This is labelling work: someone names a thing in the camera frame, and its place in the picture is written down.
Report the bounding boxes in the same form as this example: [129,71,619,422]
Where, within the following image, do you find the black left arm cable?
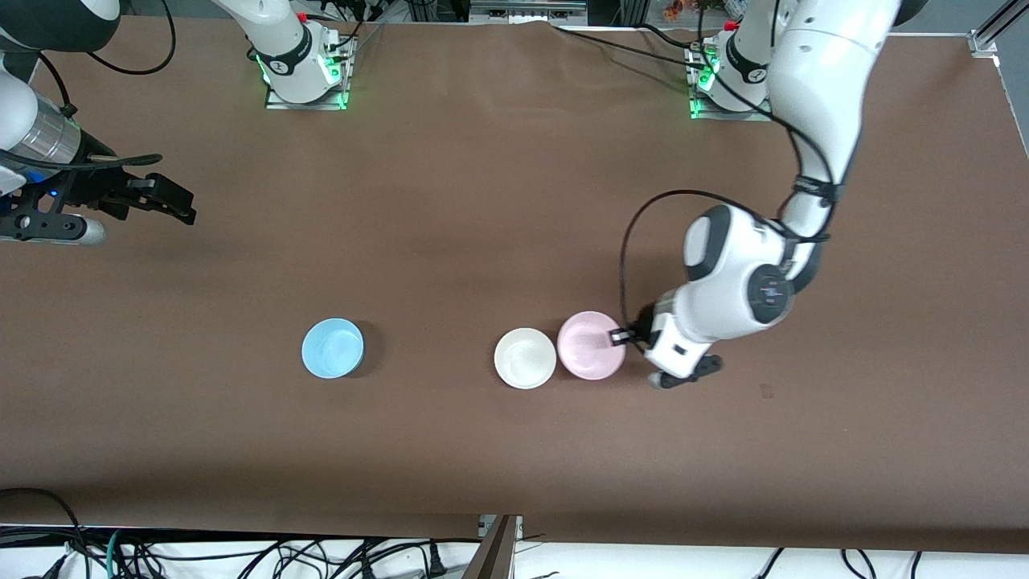
[619,0,841,339]

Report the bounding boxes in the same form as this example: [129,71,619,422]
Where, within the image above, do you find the white bowl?
[494,328,557,390]

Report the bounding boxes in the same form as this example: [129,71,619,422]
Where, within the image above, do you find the long black base cable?
[555,27,708,69]

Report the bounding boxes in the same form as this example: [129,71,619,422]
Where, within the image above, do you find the pink bowl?
[557,311,627,381]

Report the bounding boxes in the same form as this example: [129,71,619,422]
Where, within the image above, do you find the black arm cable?
[619,0,841,339]
[16,0,176,174]

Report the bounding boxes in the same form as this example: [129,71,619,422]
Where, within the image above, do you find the black looped floor cable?
[0,488,85,579]

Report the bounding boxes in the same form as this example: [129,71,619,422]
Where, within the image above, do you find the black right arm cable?
[16,0,176,174]

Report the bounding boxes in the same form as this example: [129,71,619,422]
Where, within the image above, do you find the blue bowl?
[301,318,365,380]

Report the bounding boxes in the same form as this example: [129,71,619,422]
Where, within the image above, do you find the grey metal rail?
[470,0,588,25]

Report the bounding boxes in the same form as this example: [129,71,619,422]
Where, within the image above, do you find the black right base cable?
[322,0,387,65]

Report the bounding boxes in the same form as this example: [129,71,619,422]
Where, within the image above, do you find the short black base cable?
[635,23,708,49]

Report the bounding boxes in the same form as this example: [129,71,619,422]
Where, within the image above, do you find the aluminium frame profile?
[969,0,1029,59]

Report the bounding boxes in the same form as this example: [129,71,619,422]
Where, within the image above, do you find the grey metal frame post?
[462,515,523,579]

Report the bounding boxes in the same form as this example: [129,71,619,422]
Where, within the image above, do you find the brown table cloth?
[0,16,1029,556]

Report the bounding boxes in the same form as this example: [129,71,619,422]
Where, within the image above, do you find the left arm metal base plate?
[690,40,774,121]

